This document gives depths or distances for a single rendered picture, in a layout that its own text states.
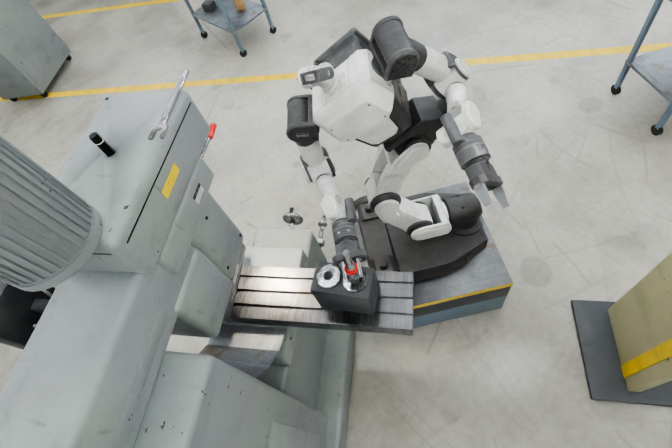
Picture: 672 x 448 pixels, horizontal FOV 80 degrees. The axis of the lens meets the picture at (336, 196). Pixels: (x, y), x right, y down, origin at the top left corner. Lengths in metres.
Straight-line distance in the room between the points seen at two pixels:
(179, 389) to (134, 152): 0.57
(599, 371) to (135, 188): 2.38
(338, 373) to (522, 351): 1.04
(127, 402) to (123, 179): 0.48
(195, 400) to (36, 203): 0.55
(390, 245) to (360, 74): 1.13
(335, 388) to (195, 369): 1.37
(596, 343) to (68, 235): 2.49
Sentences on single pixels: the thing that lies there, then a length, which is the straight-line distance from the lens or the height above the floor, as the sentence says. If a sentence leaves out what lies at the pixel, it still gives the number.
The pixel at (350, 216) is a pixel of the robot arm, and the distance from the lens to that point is 1.43.
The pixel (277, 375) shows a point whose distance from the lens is 1.86.
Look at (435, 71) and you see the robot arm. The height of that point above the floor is 1.63.
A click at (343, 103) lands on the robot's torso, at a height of 1.65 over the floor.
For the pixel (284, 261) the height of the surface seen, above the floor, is 0.89.
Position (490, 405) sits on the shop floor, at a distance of 2.54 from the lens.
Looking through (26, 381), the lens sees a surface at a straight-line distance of 1.09.
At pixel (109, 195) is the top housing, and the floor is 1.89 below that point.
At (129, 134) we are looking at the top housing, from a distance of 1.11.
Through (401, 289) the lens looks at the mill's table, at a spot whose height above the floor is 0.97.
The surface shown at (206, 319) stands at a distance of 1.25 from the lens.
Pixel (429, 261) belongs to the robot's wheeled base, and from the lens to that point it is 2.12.
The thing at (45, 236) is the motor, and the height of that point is 2.00.
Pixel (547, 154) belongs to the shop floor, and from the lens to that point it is 3.33.
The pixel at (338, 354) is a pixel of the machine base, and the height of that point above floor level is 0.20.
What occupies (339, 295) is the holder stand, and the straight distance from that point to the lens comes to 1.47.
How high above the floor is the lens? 2.50
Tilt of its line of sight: 54 degrees down
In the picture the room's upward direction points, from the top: 19 degrees counter-clockwise
